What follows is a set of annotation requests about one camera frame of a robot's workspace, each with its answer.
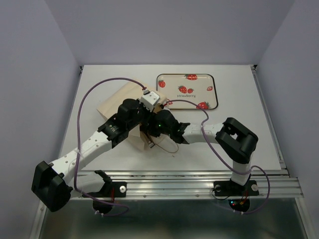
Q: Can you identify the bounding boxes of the beige paper bag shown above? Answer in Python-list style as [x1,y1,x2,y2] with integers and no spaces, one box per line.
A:
[97,82,179,153]

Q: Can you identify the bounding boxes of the metal tongs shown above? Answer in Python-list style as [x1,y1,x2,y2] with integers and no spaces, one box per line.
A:
[148,140,155,148]

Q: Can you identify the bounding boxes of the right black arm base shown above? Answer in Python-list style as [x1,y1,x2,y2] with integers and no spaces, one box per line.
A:
[212,180,259,213]

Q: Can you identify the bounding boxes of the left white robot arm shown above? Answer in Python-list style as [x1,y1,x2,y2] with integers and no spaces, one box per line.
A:
[31,97,157,214]

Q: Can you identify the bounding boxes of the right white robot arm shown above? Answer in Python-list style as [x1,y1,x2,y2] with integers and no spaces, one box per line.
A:
[140,110,258,194]

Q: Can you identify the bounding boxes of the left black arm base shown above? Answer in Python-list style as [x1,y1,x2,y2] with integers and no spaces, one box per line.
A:
[82,181,129,217]

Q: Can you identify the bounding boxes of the strawberry print tray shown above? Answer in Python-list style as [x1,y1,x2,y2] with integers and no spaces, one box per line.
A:
[157,74,218,110]

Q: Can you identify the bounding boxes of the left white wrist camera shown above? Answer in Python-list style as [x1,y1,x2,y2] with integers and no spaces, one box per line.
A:
[140,91,160,111]

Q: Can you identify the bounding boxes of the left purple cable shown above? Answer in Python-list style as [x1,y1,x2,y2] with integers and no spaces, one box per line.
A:
[74,77,149,216]

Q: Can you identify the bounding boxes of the aluminium mounting rail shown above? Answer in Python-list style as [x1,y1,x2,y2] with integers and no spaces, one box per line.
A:
[41,170,305,201]

